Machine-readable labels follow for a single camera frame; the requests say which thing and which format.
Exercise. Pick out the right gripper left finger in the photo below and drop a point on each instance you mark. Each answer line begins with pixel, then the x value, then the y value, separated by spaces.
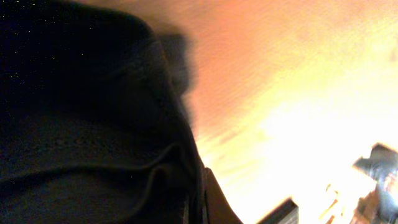
pixel 217 206

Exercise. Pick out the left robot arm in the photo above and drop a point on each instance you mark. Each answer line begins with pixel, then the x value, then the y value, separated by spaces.
pixel 380 204

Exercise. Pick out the black leggings with coral cuffs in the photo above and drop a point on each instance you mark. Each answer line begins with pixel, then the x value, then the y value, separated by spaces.
pixel 92 130

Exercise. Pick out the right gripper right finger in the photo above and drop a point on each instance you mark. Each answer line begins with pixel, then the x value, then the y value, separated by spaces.
pixel 286 213

